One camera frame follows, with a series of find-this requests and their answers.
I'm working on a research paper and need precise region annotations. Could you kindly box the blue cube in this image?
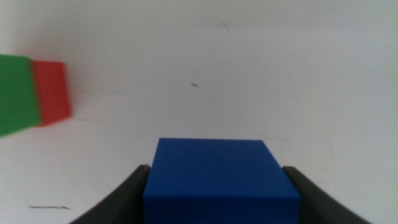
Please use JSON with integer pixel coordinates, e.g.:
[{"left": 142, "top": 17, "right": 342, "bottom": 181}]
[{"left": 143, "top": 137, "right": 302, "bottom": 224}]

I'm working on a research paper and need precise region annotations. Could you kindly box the green cube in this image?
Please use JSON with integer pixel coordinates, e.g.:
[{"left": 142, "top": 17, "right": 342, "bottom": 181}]
[{"left": 0, "top": 54, "right": 44, "bottom": 138}]

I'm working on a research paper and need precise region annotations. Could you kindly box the red cube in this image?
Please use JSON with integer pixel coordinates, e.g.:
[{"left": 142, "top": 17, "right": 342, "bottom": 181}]
[{"left": 30, "top": 60, "right": 73, "bottom": 128}]

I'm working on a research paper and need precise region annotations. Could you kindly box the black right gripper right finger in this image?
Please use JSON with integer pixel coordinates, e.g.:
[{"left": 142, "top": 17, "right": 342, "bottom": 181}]
[{"left": 282, "top": 165, "right": 373, "bottom": 224}]

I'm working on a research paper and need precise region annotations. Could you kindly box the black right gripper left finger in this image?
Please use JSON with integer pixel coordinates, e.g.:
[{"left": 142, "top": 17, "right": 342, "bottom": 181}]
[{"left": 68, "top": 164, "right": 152, "bottom": 224}]

